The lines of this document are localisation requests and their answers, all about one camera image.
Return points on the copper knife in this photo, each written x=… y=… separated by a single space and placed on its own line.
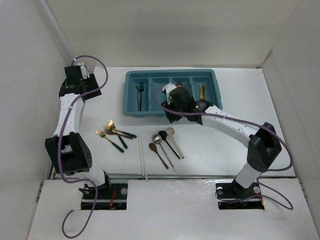
x=202 y=92

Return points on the brown wooden spoon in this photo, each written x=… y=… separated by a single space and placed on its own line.
x=153 y=147

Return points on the blue plastic cutlery tray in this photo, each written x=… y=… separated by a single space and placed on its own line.
x=147 y=91

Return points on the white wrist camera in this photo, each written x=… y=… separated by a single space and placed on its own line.
x=83 y=69
x=167 y=89

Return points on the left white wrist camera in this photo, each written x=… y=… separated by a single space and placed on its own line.
x=83 y=69

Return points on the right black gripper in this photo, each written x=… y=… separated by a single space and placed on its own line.
x=172 y=117

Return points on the white chopstick right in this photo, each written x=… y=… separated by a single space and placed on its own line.
x=144 y=157

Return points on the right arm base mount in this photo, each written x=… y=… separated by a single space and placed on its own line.
x=232 y=197

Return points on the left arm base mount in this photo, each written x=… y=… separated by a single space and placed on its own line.
x=110 y=196

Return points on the black spoon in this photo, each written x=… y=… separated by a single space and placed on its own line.
x=164 y=136

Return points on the aluminium rail front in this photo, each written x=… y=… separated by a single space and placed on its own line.
x=167 y=176

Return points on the silver metal spoon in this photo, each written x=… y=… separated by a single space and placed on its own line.
x=157 y=139

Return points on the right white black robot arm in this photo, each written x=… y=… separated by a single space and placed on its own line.
x=262 y=145

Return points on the white chopstick left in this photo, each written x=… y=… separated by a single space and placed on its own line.
x=141 y=156

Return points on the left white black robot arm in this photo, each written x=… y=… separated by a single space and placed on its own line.
x=67 y=150

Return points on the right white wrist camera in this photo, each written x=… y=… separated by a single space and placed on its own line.
x=167 y=89

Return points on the gold blade green knife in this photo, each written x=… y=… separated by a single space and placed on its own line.
x=199 y=92

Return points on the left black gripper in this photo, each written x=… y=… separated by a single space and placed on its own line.
x=91 y=80

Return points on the white chopstick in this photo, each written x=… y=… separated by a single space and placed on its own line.
x=144 y=157
x=141 y=156

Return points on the white spoon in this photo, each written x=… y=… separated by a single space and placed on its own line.
x=171 y=132

